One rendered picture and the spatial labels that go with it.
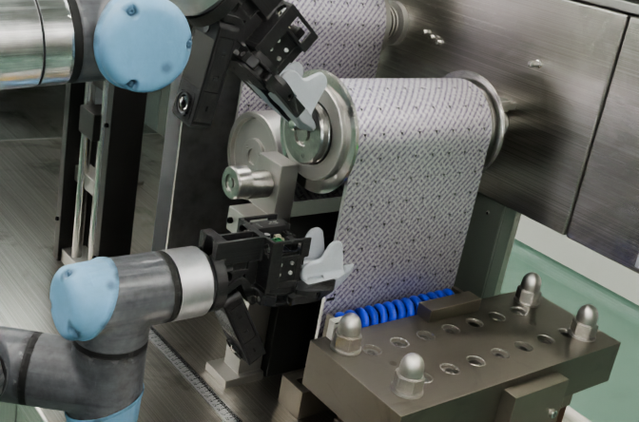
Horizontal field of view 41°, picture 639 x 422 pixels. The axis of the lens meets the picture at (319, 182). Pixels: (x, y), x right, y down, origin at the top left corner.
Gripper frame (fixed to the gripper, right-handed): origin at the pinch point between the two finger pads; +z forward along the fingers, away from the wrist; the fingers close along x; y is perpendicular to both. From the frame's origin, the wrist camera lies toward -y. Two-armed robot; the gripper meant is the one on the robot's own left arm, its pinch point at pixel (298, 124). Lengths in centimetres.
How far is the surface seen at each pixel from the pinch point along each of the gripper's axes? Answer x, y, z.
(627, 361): 67, 51, 259
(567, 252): 129, 84, 280
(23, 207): 64, -33, 18
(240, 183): 3.0, -9.2, 1.5
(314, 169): -0.4, -2.3, 6.0
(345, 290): -4.9, -10.6, 18.9
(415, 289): -4.8, -4.1, 29.9
